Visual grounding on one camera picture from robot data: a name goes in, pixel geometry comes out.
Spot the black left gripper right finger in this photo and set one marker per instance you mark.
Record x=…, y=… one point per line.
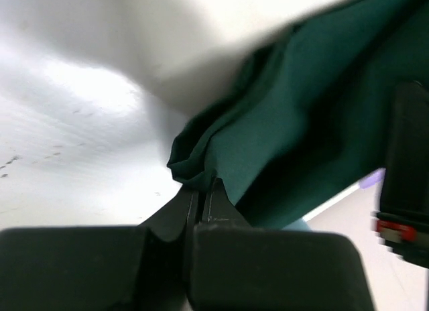
x=218, y=211

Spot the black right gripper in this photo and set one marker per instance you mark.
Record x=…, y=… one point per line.
x=402, y=215

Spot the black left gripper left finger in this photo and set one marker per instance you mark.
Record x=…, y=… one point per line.
x=168, y=223

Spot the lilac plate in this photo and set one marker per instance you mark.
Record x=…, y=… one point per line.
x=372, y=179

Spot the dark green cloth placemat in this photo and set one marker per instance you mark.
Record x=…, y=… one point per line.
x=308, y=115

